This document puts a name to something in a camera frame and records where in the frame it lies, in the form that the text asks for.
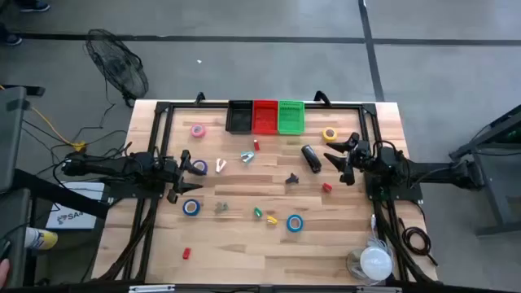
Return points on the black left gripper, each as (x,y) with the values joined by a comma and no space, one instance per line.
(172,173)

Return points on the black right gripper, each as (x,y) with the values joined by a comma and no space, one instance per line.
(360,156)

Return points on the yellow tape roll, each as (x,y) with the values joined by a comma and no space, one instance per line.
(325,134)

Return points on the dark blue tape roll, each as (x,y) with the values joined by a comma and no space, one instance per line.
(185,207)

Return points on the red staple remover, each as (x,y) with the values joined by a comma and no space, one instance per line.
(327,187)

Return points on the dark staple remover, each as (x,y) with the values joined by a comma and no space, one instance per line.
(292,178)

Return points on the teal staple remover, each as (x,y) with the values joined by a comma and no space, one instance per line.
(247,156)

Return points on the small red stapler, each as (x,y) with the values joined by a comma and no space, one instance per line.
(256,145)
(186,253)

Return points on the small green stapler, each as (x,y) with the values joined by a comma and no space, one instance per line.
(258,212)

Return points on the light blue tape roll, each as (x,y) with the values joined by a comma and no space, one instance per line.
(289,223)

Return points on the small yellow stapler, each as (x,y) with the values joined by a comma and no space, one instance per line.
(272,220)

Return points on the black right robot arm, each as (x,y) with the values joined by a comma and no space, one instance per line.
(427,171)

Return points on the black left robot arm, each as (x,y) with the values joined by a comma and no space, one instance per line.
(106,166)

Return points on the purple tape roll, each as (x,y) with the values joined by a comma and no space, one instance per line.
(204,167)

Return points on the pale pink staple remover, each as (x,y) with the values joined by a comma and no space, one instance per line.
(220,165)

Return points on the pink tape roll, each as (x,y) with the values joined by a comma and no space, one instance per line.
(193,131)

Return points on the pale grey staple remover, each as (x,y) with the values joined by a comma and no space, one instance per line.
(221,207)

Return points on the green plastic basket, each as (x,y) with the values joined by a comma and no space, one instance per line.
(291,118)

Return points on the black plastic basket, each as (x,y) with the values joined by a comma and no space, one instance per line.
(239,118)

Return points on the red plastic basket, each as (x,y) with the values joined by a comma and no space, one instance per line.
(265,118)

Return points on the white round lamp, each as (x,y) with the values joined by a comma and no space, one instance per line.
(375,263)

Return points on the white printed sign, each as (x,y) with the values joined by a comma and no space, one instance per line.
(75,213)

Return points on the black diagonal beam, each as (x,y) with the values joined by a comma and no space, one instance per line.
(61,193)

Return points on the black floor fan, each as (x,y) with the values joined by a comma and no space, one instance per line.
(118,65)

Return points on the grey metal cart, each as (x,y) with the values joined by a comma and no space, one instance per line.
(496,175)

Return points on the grey side table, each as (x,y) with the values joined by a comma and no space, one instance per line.
(10,138)

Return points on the person's hand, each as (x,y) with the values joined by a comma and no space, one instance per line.
(4,272)

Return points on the person's dark shoe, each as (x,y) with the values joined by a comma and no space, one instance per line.
(34,5)
(11,39)

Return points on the black table frame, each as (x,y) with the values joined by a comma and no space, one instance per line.
(191,105)

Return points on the silver metal bracket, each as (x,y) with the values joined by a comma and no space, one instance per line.
(151,288)
(379,289)

